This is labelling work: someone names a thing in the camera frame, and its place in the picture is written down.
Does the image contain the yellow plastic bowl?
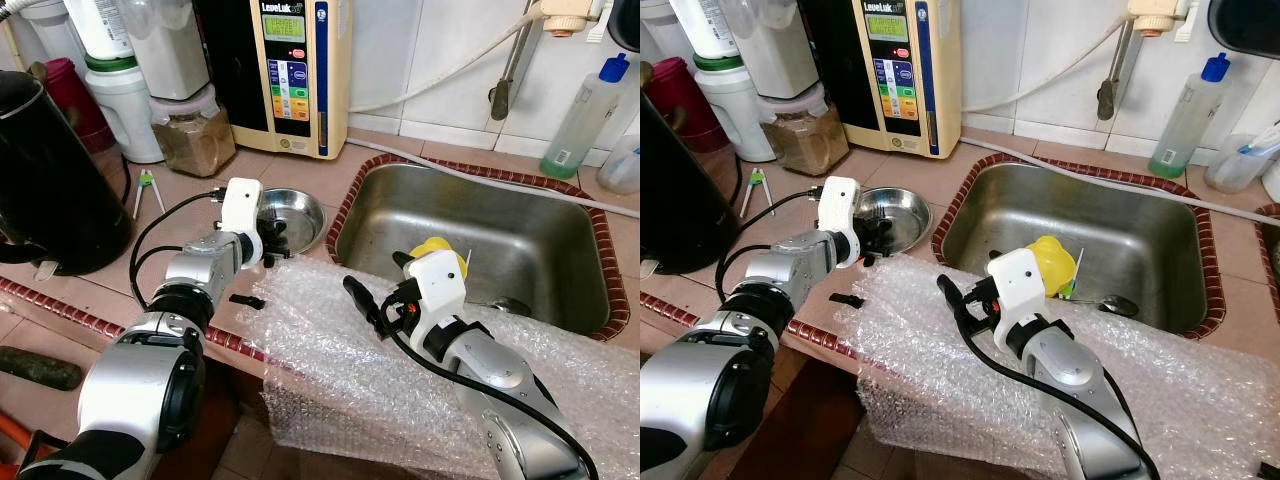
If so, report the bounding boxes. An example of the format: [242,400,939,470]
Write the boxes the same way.
[1027,234,1078,299]
[410,236,470,282]

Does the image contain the hanging kitchen tool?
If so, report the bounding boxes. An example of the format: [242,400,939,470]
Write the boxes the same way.
[487,18,537,122]
[1096,18,1137,122]

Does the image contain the shallow steel dish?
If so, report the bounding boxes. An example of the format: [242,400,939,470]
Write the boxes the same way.
[258,187,327,257]
[855,186,934,257]

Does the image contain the clear bubble wrap sheet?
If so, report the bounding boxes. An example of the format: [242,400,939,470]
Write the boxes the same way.
[235,255,641,480]
[834,255,1280,480]

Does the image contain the green white utensil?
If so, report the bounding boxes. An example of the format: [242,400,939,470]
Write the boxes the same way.
[1059,249,1085,302]

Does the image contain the steel spoon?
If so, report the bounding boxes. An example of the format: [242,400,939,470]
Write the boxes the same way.
[464,294,532,317]
[1074,294,1140,319]

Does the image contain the brown powder jar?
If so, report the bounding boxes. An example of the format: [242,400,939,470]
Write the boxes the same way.
[149,85,239,179]
[756,85,850,179]

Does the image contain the green white training chopsticks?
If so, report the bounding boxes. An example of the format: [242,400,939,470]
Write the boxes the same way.
[132,169,167,222]
[739,167,777,222]

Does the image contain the beige water ionizer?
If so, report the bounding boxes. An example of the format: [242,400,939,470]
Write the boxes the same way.
[194,0,357,162]
[799,0,967,162]

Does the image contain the white container green band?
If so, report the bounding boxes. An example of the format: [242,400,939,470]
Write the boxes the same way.
[692,54,777,165]
[84,54,167,165]

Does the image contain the black kettle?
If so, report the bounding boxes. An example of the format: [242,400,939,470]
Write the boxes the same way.
[640,88,744,277]
[0,68,134,277]

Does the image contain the grey cylindrical container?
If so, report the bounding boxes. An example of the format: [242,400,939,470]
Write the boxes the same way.
[124,0,212,102]
[717,0,822,102]

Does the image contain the clear bottle blue cap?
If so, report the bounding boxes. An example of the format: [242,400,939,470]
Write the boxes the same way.
[540,52,632,182]
[1147,52,1234,182]

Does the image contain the maroon plastic container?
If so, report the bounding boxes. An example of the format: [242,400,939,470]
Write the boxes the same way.
[41,56,117,157]
[644,56,732,157]

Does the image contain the dark green cylindrical object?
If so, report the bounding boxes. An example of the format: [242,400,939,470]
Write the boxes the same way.
[0,344,84,392]

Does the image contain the white labelled bottle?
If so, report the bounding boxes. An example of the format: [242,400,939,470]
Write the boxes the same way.
[668,0,747,62]
[61,0,137,62]

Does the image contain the dark plastic tray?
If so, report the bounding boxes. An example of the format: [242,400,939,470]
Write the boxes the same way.
[1207,0,1280,59]
[606,0,641,54]

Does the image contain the orange object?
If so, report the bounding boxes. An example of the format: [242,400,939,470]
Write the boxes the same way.
[0,414,42,462]

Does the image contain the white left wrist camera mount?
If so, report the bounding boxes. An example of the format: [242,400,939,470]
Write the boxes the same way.
[817,176,864,270]
[217,177,266,270]

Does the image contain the beige hose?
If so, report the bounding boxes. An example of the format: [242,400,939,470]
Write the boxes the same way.
[960,0,1137,117]
[345,0,547,117]

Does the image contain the beige wall tap fitting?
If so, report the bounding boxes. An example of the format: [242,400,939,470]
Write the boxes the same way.
[1127,0,1202,39]
[539,0,612,39]

